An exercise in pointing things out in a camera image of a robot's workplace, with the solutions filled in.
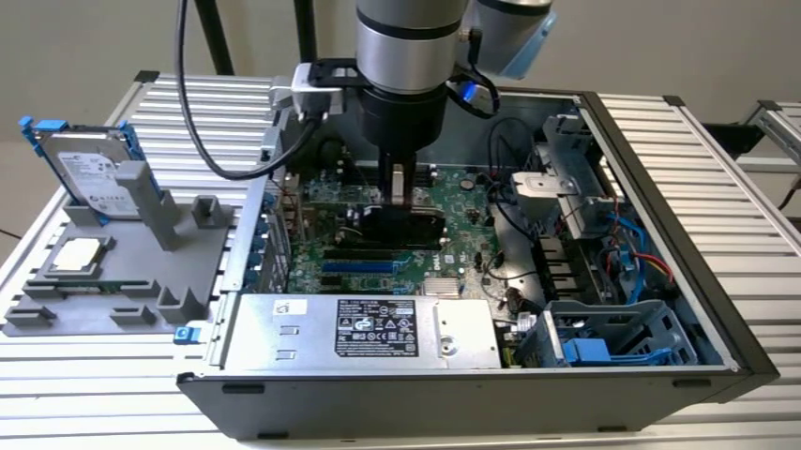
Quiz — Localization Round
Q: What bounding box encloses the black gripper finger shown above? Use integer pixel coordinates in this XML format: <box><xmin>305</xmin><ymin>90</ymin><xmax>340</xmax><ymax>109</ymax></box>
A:
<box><xmin>382</xmin><ymin>150</ymin><xmax>418</xmax><ymax>210</ymax></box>

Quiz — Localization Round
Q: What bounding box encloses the graphics card with black shroud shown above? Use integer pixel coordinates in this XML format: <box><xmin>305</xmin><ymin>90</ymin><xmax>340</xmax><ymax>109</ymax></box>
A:
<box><xmin>298</xmin><ymin>175</ymin><xmax>448</xmax><ymax>250</ymax></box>

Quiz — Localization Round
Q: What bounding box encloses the green motherboard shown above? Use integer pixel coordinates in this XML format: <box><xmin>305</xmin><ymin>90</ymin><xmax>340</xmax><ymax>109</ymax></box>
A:
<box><xmin>285</xmin><ymin>161</ymin><xmax>540</xmax><ymax>325</ymax></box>

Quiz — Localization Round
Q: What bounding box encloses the black expansion slot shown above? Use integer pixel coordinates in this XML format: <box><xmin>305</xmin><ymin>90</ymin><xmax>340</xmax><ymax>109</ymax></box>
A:
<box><xmin>324</xmin><ymin>248</ymin><xmax>404</xmax><ymax>262</ymax></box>

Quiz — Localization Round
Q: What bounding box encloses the blue expansion slot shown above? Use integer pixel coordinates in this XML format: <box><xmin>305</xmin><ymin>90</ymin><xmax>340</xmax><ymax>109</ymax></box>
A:
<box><xmin>321</xmin><ymin>261</ymin><xmax>404</xmax><ymax>276</ymax></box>

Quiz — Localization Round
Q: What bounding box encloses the small silver heatsink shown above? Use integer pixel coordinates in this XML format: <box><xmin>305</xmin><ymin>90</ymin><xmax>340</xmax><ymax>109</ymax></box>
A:
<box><xmin>425</xmin><ymin>277</ymin><xmax>466</xmax><ymax>298</ymax></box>

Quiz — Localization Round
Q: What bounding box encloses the black stand pole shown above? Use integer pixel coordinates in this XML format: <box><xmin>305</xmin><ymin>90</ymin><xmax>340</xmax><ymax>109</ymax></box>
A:
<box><xmin>193</xmin><ymin>0</ymin><xmax>237</xmax><ymax>76</ymax></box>
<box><xmin>292</xmin><ymin>0</ymin><xmax>322</xmax><ymax>66</ymax></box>

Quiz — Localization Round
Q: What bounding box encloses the grey metal drive cage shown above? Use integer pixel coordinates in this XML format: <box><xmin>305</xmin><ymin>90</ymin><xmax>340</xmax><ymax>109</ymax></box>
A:
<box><xmin>532</xmin><ymin>113</ymin><xmax>629</xmax><ymax>241</ymax></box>

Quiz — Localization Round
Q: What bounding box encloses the black disk bay rack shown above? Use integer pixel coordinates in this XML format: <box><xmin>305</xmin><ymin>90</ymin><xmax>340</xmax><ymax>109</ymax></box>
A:
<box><xmin>531</xmin><ymin>233</ymin><xmax>621</xmax><ymax>304</ymax></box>

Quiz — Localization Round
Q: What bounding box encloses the silver power supply unit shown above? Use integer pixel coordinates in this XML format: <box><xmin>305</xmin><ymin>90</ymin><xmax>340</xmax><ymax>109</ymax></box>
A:
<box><xmin>222</xmin><ymin>292</ymin><xmax>507</xmax><ymax>372</ymax></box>

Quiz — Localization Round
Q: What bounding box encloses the grey parts rack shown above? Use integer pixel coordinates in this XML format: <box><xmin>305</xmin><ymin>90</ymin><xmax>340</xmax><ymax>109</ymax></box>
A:
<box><xmin>0</xmin><ymin>161</ymin><xmax>237</xmax><ymax>339</ymax></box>

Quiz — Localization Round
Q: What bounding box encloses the grey plastic disk bay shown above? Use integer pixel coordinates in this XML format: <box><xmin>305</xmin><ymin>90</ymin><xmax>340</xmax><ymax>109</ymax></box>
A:
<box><xmin>523</xmin><ymin>299</ymin><xmax>700</xmax><ymax>369</ymax></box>

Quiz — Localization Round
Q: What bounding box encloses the blue disk carrier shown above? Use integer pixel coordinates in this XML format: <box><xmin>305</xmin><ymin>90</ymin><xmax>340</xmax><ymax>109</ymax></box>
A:
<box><xmin>561</xmin><ymin>338</ymin><xmax>697</xmax><ymax>368</ymax></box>

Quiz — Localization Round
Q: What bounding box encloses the hard disk in blue carrier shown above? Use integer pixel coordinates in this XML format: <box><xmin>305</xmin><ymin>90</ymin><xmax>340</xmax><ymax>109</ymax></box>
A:
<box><xmin>18</xmin><ymin>115</ymin><xmax>147</xmax><ymax>226</ymax></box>

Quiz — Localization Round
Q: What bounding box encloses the open black PC case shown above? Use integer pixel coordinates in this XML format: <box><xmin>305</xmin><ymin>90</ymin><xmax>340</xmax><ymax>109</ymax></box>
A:
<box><xmin>177</xmin><ymin>74</ymin><xmax>783</xmax><ymax>443</ymax></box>

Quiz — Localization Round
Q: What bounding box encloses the silver CPU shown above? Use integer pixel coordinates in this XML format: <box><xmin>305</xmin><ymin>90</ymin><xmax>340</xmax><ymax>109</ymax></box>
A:
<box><xmin>49</xmin><ymin>237</ymin><xmax>106</xmax><ymax>274</ymax></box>

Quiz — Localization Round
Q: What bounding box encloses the aluminium side table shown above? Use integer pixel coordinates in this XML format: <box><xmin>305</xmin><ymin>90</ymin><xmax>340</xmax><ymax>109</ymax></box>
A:
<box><xmin>735</xmin><ymin>99</ymin><xmax>801</xmax><ymax>221</ymax></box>

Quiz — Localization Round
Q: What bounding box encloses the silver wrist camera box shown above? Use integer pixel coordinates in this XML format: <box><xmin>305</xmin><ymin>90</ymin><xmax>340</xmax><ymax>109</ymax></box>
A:
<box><xmin>292</xmin><ymin>63</ymin><xmax>350</xmax><ymax>118</ymax></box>
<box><xmin>450</xmin><ymin>79</ymin><xmax>501</xmax><ymax>117</ymax></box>

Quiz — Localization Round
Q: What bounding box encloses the black wire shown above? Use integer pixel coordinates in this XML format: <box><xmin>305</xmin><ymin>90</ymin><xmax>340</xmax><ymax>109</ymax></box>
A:
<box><xmin>487</xmin><ymin>116</ymin><xmax>533</xmax><ymax>198</ymax></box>

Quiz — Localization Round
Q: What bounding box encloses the silver metal bracket plate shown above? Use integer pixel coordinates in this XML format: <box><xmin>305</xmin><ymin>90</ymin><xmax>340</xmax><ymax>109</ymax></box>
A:
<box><xmin>511</xmin><ymin>171</ymin><xmax>579</xmax><ymax>201</ymax></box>

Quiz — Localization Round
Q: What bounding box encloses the thick black camera cable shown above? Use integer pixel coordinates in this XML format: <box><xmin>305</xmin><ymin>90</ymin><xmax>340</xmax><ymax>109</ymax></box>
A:
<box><xmin>174</xmin><ymin>0</ymin><xmax>329</xmax><ymax>182</ymax></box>

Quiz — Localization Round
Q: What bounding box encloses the blue wire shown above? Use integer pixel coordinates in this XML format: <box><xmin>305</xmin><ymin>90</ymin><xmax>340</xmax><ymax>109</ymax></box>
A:
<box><xmin>605</xmin><ymin>210</ymin><xmax>651</xmax><ymax>308</ymax></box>

